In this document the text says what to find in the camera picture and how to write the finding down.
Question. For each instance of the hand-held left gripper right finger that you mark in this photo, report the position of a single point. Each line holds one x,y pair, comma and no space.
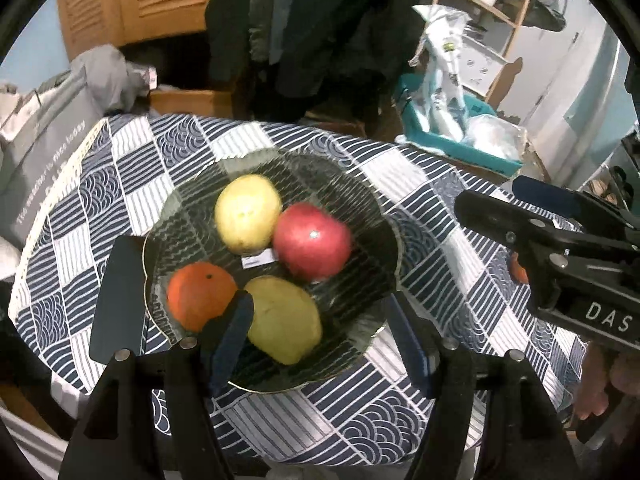
407,347

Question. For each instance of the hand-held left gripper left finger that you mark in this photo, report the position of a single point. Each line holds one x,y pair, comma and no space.
232,345

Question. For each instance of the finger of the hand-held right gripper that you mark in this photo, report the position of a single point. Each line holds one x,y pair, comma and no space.
500,215
545,194

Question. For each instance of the green-yellow pear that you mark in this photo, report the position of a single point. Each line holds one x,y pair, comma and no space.
285,317

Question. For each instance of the small orange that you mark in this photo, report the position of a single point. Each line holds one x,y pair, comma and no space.
520,271

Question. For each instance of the large orange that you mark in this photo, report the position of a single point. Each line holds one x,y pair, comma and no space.
197,295

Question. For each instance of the red apple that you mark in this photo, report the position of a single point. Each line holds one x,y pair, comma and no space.
311,241

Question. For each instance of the yellow lemon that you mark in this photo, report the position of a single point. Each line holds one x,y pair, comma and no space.
247,212

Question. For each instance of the dark glass plate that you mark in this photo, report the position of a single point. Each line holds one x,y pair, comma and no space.
350,200

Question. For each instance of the person's right hand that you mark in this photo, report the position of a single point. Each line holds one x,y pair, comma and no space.
597,385

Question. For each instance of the clear plastic bag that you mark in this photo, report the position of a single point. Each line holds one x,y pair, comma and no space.
492,137

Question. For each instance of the teal plastic crate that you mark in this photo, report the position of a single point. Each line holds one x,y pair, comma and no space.
450,147

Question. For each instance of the white storage box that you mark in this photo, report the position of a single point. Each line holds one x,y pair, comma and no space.
485,67

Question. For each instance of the white rice bag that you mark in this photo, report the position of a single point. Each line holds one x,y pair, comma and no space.
445,70

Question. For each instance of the grey hanging bag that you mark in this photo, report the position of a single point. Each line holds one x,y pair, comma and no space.
547,15

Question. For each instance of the wooden shelf rack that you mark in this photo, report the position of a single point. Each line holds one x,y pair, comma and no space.
520,10

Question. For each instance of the blue white patterned tablecloth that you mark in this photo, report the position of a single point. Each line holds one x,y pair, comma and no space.
150,160

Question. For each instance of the black hooded jacket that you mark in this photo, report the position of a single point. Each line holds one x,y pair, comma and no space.
350,35

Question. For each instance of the wooden drawer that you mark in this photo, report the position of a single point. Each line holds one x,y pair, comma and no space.
190,102

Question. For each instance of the grey tote bag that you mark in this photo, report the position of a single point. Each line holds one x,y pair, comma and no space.
45,160

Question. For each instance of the pile of grey clothes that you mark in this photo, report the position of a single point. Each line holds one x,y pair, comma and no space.
102,75

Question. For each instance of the grey jacket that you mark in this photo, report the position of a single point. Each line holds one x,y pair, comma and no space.
270,10

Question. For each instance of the wooden louvered wardrobe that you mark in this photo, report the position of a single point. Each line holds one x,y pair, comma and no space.
110,0

